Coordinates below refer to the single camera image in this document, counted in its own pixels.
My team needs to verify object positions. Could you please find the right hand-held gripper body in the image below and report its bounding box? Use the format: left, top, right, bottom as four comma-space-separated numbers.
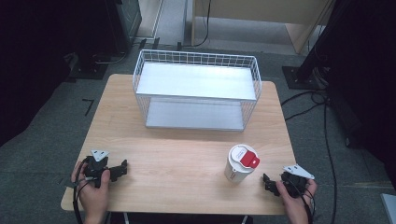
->
279, 163, 316, 200

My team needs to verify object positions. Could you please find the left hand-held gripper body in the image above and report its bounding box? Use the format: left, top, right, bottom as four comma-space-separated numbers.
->
82, 148, 112, 189

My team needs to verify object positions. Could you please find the white cup with red lid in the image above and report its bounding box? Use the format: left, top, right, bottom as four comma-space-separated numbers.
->
223, 143, 262, 184

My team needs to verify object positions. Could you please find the person's right hand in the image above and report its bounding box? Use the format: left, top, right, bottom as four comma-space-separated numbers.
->
275, 178, 318, 218

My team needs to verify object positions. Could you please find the person's left hand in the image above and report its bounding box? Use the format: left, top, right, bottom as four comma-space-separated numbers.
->
70, 158, 112, 219

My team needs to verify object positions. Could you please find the pale grey flat box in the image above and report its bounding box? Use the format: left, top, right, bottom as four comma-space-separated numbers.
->
379, 192, 396, 224

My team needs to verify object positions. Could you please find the black curtain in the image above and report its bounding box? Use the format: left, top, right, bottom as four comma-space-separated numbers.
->
0, 0, 110, 147
306, 0, 396, 180

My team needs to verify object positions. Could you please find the black cabinet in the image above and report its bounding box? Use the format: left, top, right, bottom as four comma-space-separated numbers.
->
104, 0, 143, 54

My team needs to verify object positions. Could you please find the light wooden board furniture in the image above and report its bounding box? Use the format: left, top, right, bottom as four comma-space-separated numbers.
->
190, 0, 337, 55

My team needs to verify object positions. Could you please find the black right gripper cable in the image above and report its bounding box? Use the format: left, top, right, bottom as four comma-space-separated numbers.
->
294, 176, 317, 224

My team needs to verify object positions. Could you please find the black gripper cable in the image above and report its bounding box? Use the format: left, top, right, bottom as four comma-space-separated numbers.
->
294, 176, 317, 224
72, 157, 98, 224

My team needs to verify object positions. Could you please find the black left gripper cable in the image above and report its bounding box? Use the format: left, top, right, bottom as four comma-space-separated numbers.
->
72, 157, 98, 224

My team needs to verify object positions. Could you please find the black floor cable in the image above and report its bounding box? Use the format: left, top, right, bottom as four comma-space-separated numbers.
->
280, 89, 340, 224

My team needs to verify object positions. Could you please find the black stand base plate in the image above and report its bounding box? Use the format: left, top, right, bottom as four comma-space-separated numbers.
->
68, 51, 110, 80
281, 64, 329, 91

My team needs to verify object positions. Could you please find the white wire two-tier shelf rack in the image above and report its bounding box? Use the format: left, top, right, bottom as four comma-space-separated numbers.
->
132, 49, 263, 133

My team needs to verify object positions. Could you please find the black hanging cable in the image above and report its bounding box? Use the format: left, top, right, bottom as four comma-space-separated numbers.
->
177, 0, 213, 51

